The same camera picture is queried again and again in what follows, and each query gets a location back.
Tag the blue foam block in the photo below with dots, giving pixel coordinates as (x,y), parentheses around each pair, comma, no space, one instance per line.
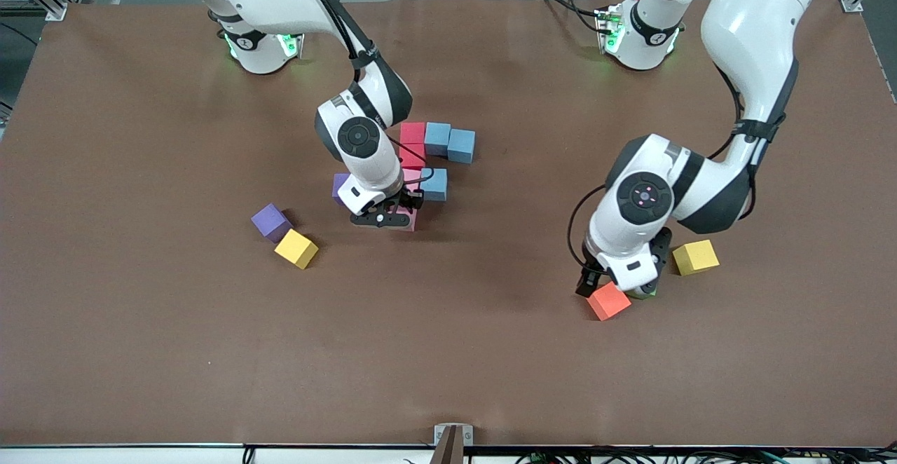
(437,138)
(461,146)
(436,185)

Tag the yellow foam block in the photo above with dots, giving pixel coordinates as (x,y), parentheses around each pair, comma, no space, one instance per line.
(295,248)
(695,257)

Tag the pink foam block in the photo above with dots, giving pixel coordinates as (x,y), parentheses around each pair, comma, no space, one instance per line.
(412,176)
(414,220)

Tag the white table edge strip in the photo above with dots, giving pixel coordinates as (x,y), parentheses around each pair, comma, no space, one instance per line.
(140,455)

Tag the orange foam block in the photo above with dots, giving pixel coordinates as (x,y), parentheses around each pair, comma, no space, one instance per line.
(610,303)

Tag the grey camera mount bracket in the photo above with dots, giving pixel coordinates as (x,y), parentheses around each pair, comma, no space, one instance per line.
(440,434)

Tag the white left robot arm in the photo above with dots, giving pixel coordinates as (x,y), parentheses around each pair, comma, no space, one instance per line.
(750,22)

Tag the brown table cover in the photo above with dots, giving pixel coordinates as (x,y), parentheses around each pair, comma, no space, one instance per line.
(490,366)

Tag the green foam block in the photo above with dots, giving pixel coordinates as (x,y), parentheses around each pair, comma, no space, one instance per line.
(641,296)

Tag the purple foam block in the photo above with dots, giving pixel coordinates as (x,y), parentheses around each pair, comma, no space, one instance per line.
(339,185)
(270,222)

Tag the red foam block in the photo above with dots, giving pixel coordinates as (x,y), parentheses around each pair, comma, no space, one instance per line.
(415,157)
(413,132)

